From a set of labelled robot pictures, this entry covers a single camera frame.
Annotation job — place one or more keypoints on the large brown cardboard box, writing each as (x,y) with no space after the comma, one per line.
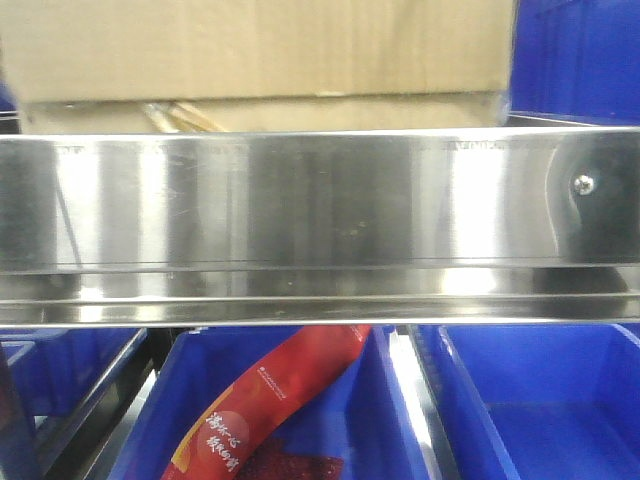
(87,66)

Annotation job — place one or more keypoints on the blue bin lower middle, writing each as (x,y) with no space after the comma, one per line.
(362,418)

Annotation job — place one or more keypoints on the blue bin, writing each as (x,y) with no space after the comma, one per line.
(577,59)
(362,418)
(537,401)
(53,369)

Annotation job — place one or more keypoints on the peeling brown packing tape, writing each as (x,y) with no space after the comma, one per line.
(179,117)

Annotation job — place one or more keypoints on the red snack package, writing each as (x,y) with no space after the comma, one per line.
(262,398)

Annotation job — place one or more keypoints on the blue bin lower right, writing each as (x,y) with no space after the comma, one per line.
(537,401)

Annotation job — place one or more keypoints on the blue bin lower left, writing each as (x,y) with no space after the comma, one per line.
(53,369)

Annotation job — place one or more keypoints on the blue bin upper right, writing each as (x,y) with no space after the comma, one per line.
(577,59)

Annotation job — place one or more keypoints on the stainless steel shelf rail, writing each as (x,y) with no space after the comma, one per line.
(421,226)

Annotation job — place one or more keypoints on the silver screw on rail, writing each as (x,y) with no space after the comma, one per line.
(585,184)

